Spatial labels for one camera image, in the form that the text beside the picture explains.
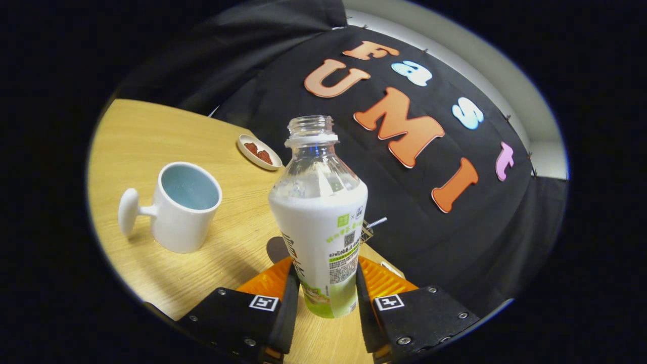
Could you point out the white cup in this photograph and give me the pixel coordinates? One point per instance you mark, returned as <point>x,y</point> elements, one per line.
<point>177,227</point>

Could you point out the wooden table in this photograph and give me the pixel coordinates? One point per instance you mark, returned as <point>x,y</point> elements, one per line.
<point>151,131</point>

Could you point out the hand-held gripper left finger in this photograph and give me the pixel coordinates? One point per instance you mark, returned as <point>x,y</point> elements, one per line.
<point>288,303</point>

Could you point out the small white plate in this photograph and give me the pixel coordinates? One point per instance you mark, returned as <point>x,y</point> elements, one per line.
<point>252,157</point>

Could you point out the dark round coaster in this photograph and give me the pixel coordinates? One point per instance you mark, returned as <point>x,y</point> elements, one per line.
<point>276,248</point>

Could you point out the clear juice bottle green label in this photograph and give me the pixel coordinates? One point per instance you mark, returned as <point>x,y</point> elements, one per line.
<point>318,222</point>

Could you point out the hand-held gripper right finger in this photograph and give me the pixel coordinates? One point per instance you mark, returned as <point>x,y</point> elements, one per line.
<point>365,313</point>

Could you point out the red food piece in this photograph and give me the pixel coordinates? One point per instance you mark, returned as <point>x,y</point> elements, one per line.
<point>265,157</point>
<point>250,147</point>

